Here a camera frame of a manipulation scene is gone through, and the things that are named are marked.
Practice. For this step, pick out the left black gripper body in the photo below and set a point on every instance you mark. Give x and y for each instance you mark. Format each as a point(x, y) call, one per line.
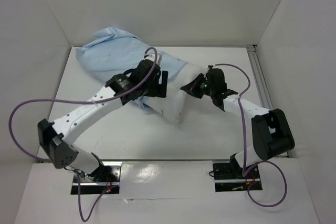
point(150, 89)

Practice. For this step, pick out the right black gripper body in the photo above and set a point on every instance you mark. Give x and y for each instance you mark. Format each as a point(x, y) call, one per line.
point(199, 86)

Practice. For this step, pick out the white pillow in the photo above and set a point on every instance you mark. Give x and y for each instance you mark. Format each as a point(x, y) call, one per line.
point(171, 107)

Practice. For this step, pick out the light blue pillowcase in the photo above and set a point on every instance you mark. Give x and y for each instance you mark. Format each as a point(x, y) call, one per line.
point(114, 51)

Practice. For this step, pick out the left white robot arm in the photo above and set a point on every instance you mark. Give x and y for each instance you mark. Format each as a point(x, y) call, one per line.
point(57, 138)

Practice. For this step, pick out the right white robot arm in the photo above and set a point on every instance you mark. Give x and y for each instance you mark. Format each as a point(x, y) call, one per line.
point(244, 109)

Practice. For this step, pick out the aluminium frame rail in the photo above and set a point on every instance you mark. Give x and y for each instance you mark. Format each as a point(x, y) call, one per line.
point(260, 77)

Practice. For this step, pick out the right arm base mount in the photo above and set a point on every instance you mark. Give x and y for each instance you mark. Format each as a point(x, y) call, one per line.
point(227, 180)

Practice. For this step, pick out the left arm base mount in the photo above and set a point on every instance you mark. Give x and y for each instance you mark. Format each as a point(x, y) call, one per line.
point(108, 182)

